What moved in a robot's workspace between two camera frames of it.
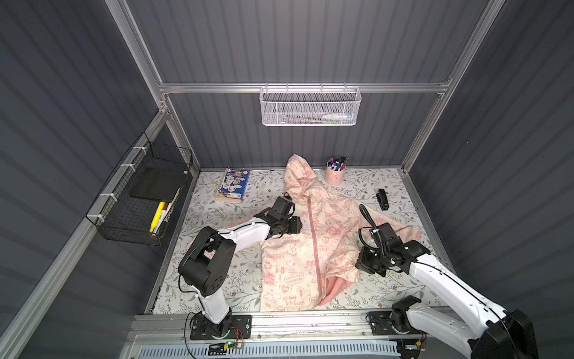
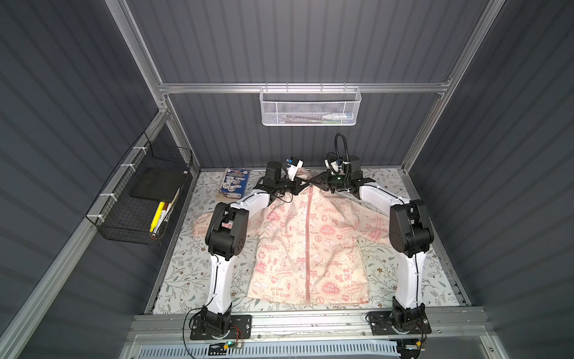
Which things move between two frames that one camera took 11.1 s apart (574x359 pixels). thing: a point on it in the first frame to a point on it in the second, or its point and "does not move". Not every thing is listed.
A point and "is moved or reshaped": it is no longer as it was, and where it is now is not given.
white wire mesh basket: (309, 106) does not move
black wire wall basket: (140, 200) does not move
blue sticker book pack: (233, 185) does not move
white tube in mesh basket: (347, 116) does not move
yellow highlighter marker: (157, 216) does not move
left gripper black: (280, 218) to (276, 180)
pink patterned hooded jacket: (303, 271) is moved or reshaped
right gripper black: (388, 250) to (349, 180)
